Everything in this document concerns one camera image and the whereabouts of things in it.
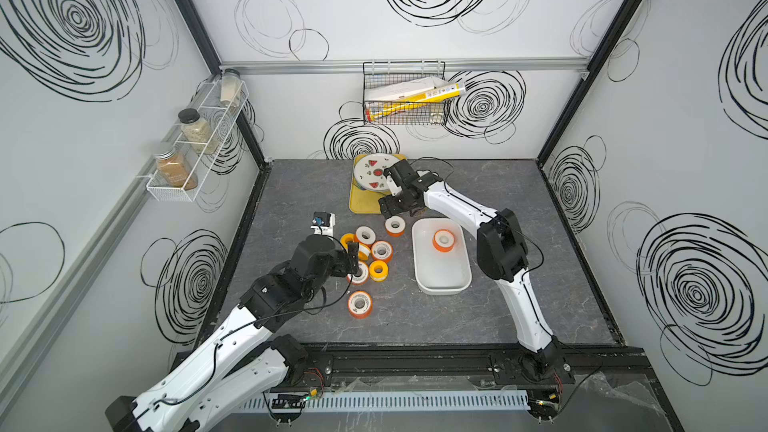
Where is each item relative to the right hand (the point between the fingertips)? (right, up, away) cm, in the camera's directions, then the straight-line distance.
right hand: (392, 204), depth 98 cm
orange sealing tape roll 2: (+1, -7, +1) cm, 8 cm away
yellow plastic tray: (-12, +1, +11) cm, 16 cm away
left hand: (-13, -8, -25) cm, 29 cm away
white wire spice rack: (-56, +29, -2) cm, 63 cm away
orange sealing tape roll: (+17, -12, -1) cm, 20 cm away
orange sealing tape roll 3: (-9, -10, -2) cm, 13 cm away
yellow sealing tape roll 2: (-9, -14, -7) cm, 18 cm away
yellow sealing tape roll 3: (-4, -19, -9) cm, 22 cm away
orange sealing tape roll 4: (-3, -15, -4) cm, 16 cm away
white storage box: (+15, -21, -4) cm, 27 cm away
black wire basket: (+9, +28, -11) cm, 31 cm away
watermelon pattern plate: (-9, +12, +18) cm, 24 cm away
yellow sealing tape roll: (-15, -11, -1) cm, 19 cm away
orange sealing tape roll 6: (-9, -27, -14) cm, 32 cm away
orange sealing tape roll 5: (-9, -21, -11) cm, 26 cm away
